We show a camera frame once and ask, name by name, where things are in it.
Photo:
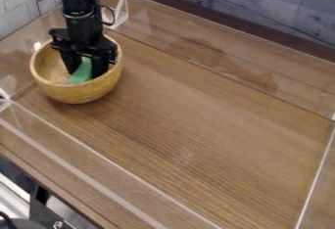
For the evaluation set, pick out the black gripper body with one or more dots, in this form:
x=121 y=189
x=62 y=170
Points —
x=99 y=46

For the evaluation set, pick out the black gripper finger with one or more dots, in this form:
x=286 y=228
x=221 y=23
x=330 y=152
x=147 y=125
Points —
x=71 y=60
x=99 y=65

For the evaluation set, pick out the green stick block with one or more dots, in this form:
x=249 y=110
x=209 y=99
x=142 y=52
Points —
x=83 y=73

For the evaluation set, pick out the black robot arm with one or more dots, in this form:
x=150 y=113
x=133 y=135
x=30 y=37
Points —
x=80 y=39

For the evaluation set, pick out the wooden bowl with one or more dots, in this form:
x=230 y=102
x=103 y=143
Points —
x=51 y=77

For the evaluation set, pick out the clear acrylic corner bracket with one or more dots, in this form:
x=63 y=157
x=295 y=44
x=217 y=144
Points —
x=115 y=16

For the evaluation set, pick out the clear acrylic left bracket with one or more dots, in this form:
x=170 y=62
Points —
x=4 y=100

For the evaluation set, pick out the black table leg frame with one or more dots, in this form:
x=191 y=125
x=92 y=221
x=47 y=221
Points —
x=42 y=214

